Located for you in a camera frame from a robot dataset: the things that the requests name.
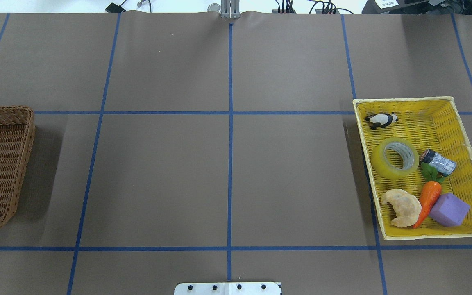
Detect yellow tape roll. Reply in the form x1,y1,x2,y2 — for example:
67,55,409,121
370,137,419,180

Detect yellow woven basket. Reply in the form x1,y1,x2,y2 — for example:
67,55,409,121
352,96,472,240

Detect toy panda figure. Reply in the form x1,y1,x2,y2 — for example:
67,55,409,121
365,112,399,130

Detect toy croissant bread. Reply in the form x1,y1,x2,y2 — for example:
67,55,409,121
381,189,422,228

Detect orange toy carrot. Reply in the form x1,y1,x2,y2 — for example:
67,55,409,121
412,162,446,229

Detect purple foam block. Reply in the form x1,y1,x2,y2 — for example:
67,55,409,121
429,193,470,227

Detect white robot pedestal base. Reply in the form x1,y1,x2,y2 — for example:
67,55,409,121
174,281,283,295

